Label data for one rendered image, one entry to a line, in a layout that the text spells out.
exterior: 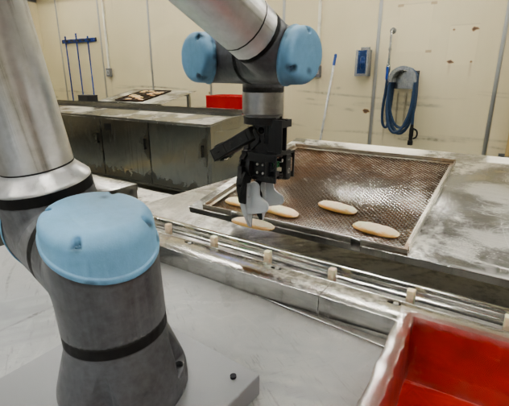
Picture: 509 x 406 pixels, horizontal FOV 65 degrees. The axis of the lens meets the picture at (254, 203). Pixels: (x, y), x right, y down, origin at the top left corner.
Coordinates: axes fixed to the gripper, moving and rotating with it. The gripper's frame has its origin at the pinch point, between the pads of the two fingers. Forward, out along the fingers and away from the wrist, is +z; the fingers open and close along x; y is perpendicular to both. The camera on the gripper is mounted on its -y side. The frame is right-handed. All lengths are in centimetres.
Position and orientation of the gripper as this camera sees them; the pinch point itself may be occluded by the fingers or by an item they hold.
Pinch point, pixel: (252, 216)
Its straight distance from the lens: 81.3
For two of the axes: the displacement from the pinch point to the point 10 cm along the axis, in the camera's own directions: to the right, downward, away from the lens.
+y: 8.3, 1.7, -5.2
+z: -0.1, 9.5, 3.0
